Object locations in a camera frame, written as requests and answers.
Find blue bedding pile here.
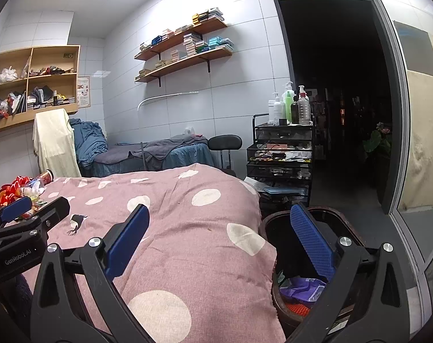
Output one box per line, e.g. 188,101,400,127
69,119,108,168

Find white pump bottle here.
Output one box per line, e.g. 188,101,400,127
275,95,286,124

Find small white bottle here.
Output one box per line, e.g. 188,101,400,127
268,93,279,125

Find red chips can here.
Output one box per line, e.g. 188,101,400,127
36,169,55,186

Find clear plastic bottle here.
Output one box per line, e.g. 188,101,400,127
16,182,45,199

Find black trolley cart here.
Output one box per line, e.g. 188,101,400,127
246,113,315,208

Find blue massage bed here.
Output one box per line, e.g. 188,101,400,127
81,134,215,178

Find wooden wall cabinet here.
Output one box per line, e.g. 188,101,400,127
0,45,80,134

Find white plastic bag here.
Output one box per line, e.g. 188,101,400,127
0,66,19,83

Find folded dark clothes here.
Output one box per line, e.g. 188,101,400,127
28,86,54,109

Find red patterned bag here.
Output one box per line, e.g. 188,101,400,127
0,177,33,206

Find row of small boxes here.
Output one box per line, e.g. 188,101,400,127
140,7,225,51

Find black stool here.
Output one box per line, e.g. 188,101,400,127
207,135,243,177

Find green pump bottle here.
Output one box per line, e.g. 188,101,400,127
281,81,296,122

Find dark brown trash bin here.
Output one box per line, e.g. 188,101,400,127
259,205,364,336

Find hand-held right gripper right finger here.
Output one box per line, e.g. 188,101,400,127
284,203,412,343

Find orange mesh scrubber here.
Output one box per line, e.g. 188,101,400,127
286,302,312,317

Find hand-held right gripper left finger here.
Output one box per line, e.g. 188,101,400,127
30,204,151,343

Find grey blanket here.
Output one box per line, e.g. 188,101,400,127
131,135,208,161

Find potted plant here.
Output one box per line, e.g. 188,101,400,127
363,121,392,154

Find cream towel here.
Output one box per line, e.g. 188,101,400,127
33,108,82,178

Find purple plastic bag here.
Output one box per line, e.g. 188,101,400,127
279,277,327,302

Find pink polka-dot blanket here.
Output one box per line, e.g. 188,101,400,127
0,163,287,343

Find wall poster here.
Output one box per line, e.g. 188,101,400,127
77,76,91,108

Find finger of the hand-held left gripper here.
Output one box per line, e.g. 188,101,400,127
23,196,70,238
0,196,33,234

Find white arc floor lamp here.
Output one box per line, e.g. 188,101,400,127
137,91,199,170

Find wooden wall shelf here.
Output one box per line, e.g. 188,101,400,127
134,18,228,61
135,46,233,87

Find glass sliding door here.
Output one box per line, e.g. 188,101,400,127
359,0,433,286

